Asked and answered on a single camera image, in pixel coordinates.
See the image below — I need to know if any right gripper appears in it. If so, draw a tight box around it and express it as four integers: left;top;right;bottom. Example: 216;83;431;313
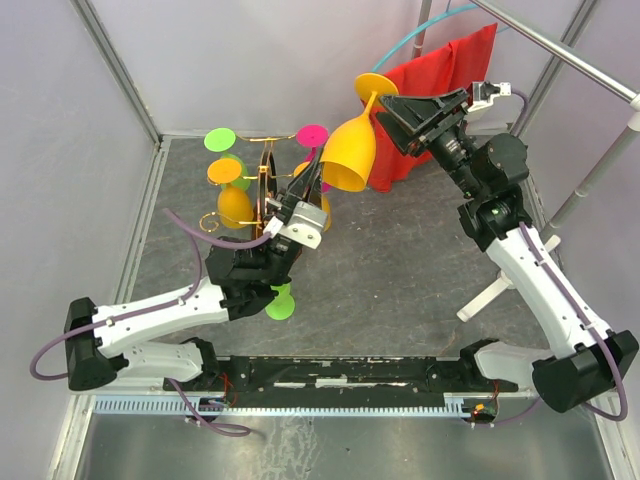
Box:
374;87;484;199

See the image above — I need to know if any orange plastic goblet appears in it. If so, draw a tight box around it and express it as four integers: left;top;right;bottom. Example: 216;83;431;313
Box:
293;161;332;231
320;72;398;192
207;157;253;229

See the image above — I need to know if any orange plastic goblet front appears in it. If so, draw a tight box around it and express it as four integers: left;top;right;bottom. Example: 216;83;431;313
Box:
320;72;398;192

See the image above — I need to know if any pink plastic goblet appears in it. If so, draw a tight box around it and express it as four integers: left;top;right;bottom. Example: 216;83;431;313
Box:
294;124;329;175

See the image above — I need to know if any green plastic goblet back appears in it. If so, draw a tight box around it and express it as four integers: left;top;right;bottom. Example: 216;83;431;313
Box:
204;127;251;191

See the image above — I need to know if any green plastic goblet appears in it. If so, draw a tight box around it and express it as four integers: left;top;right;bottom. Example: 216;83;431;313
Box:
265;283;295;321
204;127;251;191

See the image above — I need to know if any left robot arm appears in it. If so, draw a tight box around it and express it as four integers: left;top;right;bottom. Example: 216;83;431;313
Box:
64;149;328;392

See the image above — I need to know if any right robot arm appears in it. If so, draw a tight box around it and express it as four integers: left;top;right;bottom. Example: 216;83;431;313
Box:
376;89;639;421

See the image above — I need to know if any red cloth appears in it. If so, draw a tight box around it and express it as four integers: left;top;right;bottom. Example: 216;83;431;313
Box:
368;24;498;193

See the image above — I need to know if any green plastic goblet front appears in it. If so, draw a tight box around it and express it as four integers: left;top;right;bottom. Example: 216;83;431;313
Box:
265;283;295;321

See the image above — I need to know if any teal hoop tube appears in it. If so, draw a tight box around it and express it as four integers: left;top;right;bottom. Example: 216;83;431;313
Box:
367;1;514;73

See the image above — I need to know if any white metal stand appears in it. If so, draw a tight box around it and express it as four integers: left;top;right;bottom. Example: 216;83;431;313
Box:
412;0;640;323

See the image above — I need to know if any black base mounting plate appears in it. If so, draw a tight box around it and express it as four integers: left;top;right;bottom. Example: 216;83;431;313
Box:
181;356;518;407

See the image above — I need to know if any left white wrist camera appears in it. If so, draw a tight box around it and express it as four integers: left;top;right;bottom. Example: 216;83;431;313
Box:
265;199;327;249

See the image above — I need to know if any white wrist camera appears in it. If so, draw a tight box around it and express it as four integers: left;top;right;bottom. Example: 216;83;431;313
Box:
468;81;512;113
265;199;327;249

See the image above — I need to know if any gold wire wine glass rack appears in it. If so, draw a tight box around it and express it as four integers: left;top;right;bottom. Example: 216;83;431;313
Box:
199;134;296;238

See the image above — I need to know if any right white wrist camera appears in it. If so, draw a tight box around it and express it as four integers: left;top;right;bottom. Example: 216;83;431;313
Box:
468;81;512;113

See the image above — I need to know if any grey cable duct strip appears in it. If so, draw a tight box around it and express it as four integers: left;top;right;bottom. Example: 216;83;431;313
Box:
93;395;471;419

